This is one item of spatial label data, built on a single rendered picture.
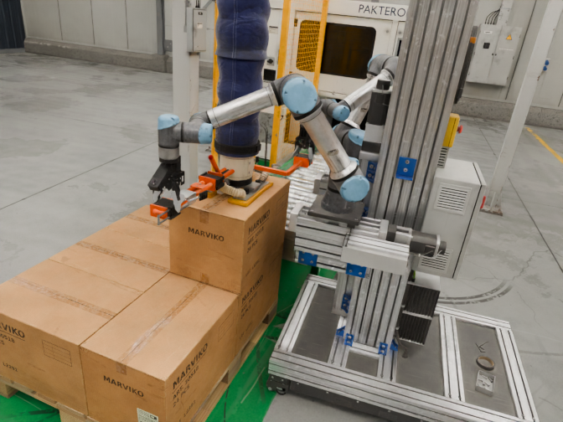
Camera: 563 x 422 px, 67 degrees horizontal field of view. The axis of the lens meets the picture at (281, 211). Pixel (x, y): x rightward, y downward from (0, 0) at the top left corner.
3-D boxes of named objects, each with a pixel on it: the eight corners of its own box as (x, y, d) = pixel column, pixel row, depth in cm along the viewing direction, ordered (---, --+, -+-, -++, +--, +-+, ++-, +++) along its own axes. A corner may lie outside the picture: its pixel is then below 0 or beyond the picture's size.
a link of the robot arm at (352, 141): (353, 160, 222) (357, 134, 217) (339, 151, 233) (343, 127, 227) (371, 158, 227) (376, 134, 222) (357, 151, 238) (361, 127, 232)
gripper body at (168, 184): (185, 185, 166) (185, 156, 161) (172, 192, 159) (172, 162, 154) (168, 181, 168) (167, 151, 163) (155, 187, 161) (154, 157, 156)
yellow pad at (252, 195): (256, 181, 235) (256, 172, 233) (273, 185, 232) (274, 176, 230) (227, 203, 206) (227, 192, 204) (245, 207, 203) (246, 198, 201)
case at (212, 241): (224, 225, 270) (227, 166, 253) (284, 241, 258) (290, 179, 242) (169, 272, 218) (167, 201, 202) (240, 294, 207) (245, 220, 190)
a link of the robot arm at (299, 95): (365, 181, 180) (300, 66, 157) (377, 195, 166) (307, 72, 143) (341, 196, 181) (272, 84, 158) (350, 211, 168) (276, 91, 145)
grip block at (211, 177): (206, 182, 201) (206, 170, 199) (224, 186, 198) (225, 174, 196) (197, 187, 194) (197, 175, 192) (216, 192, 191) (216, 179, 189)
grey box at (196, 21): (201, 50, 330) (201, 7, 318) (207, 51, 329) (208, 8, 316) (186, 51, 313) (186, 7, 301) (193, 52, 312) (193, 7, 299)
